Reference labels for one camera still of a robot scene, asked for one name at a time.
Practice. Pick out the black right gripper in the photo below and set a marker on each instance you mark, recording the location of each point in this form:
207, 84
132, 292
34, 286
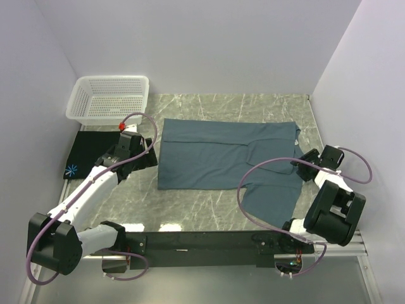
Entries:
302, 171

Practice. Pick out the blue-grey t-shirt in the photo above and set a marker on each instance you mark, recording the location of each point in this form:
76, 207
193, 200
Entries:
208, 155

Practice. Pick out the aluminium rail frame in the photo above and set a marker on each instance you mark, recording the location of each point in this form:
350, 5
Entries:
138, 205

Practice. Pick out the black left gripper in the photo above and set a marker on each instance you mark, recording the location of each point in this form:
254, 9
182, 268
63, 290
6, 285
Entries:
149, 159

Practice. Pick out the black base beam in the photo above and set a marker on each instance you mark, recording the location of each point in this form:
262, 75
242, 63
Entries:
214, 248

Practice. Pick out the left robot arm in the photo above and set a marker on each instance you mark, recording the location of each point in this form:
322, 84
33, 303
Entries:
53, 241

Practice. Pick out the folded black t-shirt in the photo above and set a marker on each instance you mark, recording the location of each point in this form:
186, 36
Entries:
88, 146

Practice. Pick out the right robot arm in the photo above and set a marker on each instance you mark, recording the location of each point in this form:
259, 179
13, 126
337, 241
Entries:
336, 210

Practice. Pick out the white plastic basket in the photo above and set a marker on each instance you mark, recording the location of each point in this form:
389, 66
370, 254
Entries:
107, 99

